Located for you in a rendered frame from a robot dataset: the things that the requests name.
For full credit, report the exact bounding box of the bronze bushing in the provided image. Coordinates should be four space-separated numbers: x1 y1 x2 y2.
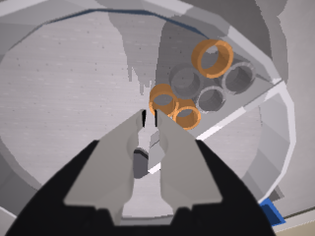
149 84 179 117
191 39 233 78
172 98 201 130

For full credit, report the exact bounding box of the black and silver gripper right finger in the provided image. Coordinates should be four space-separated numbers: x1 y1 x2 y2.
155 109 277 236

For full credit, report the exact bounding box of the grey metal ring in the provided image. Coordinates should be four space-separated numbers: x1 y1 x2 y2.
169 63 204 99
213 58 256 94
192 79 226 114

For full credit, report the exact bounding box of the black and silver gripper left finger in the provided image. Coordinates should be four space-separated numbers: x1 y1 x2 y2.
5 109 147 236

